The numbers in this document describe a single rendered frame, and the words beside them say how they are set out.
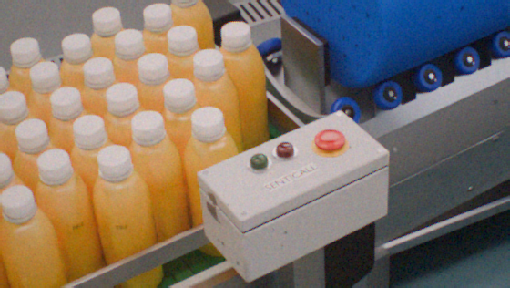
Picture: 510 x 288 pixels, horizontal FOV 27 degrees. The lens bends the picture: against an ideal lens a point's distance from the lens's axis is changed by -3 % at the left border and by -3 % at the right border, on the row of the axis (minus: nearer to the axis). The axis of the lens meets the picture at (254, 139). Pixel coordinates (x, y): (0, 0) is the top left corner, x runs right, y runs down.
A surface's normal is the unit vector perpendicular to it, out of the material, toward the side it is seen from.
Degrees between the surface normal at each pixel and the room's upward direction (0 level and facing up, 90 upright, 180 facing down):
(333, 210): 90
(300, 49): 90
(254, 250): 90
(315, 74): 90
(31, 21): 0
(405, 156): 70
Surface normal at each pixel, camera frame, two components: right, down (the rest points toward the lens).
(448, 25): 0.52, 0.62
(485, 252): -0.07, -0.78
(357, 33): -0.85, 0.37
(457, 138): 0.47, 0.22
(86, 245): 0.63, 0.45
